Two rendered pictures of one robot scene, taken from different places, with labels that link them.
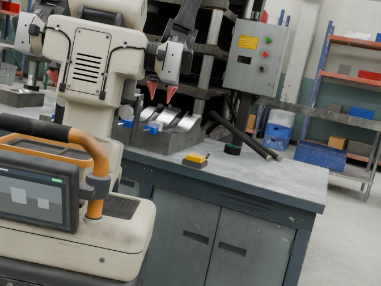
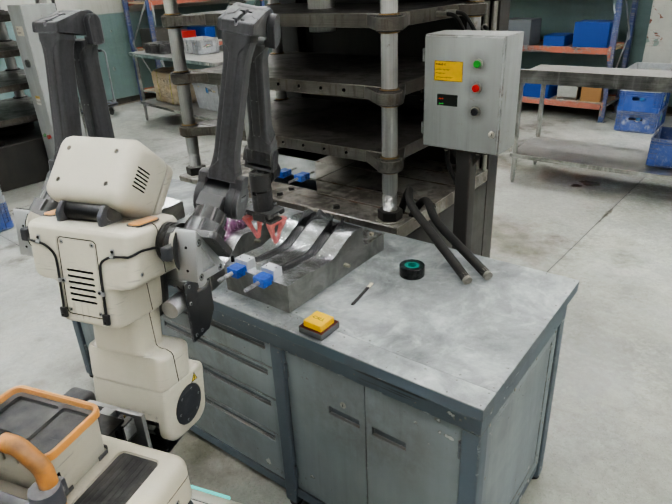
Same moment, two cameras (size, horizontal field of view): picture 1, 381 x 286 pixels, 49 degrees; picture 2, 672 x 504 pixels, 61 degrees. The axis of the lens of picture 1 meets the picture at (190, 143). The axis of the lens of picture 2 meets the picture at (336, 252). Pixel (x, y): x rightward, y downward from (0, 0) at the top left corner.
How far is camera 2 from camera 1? 84 cm
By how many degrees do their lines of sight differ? 25
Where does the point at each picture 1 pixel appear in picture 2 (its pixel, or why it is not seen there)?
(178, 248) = (328, 426)
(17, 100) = not seen: hidden behind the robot
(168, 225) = (311, 398)
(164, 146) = (284, 300)
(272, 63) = (490, 100)
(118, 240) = not seen: outside the picture
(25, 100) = not seen: hidden behind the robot
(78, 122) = (108, 338)
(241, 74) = (446, 123)
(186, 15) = (218, 163)
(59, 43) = (46, 258)
